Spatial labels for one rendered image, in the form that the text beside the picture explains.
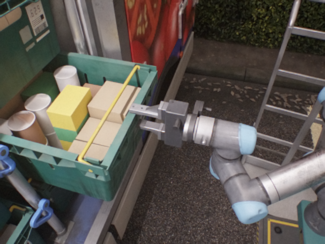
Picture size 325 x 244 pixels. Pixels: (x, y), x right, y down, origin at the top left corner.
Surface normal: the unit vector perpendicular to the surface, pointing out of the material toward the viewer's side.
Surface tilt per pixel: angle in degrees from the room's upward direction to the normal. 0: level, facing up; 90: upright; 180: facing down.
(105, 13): 90
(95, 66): 87
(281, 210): 0
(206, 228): 0
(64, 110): 2
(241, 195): 34
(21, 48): 94
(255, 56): 8
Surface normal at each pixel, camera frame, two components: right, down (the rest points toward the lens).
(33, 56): 0.96, 0.23
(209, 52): -0.07, -0.58
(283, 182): -0.21, -0.23
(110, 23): -0.27, 0.70
